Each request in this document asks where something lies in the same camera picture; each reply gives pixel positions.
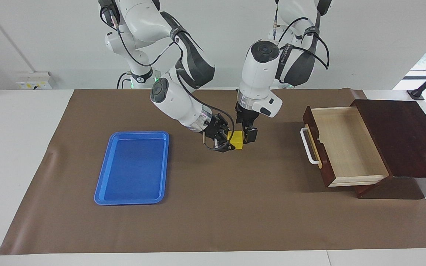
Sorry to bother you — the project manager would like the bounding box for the brown table mat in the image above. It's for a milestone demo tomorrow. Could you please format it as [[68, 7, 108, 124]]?
[[0, 88, 426, 255]]

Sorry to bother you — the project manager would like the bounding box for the blue plastic tray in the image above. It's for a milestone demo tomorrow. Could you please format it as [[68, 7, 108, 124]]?
[[94, 131, 170, 206]]

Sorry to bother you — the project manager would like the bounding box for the black right arm base cable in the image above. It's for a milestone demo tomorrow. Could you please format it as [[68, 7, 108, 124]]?
[[116, 71, 132, 89]]

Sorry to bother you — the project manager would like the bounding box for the wooden drawer with white handle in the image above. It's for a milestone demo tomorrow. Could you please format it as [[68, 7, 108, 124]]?
[[300, 106, 390, 187]]

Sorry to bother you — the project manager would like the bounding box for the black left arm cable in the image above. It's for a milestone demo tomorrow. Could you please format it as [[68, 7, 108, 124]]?
[[274, 0, 330, 71]]

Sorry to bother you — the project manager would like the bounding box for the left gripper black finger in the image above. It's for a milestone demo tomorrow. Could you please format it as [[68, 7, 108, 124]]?
[[243, 127, 258, 144]]

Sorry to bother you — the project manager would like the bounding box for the dark wooden cabinet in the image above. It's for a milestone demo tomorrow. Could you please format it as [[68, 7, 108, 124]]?
[[350, 99, 426, 200]]

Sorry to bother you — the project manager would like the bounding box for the white wall socket box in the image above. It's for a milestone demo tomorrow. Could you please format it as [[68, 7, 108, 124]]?
[[16, 72, 53, 90]]

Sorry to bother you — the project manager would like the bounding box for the yellow cube block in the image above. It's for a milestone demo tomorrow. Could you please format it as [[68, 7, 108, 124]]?
[[228, 130, 243, 150]]

